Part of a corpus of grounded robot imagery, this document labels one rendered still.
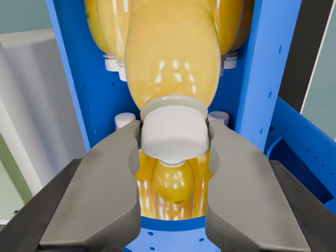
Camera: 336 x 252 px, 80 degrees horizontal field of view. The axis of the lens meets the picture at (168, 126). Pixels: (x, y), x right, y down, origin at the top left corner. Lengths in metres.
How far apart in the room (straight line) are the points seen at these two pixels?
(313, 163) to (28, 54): 0.86
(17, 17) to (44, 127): 1.31
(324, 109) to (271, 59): 1.69
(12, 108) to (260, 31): 0.31
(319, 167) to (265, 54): 0.70
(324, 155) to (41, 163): 0.85
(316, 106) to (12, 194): 1.78
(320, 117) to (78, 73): 1.77
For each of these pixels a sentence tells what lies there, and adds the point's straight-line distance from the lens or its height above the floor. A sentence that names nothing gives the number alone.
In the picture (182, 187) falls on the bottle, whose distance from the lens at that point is 0.30.
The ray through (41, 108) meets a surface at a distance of 0.42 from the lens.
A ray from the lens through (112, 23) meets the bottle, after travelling 0.26.
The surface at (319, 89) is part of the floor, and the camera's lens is 1.78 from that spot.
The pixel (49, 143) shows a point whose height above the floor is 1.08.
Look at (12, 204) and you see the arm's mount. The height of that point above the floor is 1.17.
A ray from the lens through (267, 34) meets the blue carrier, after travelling 0.19.
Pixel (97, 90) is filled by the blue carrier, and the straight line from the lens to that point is 0.38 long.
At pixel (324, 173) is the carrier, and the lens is 0.85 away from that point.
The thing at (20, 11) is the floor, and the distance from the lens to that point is 1.67.
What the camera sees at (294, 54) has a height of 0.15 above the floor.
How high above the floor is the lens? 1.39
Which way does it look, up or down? 61 degrees down
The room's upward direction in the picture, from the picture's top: 177 degrees counter-clockwise
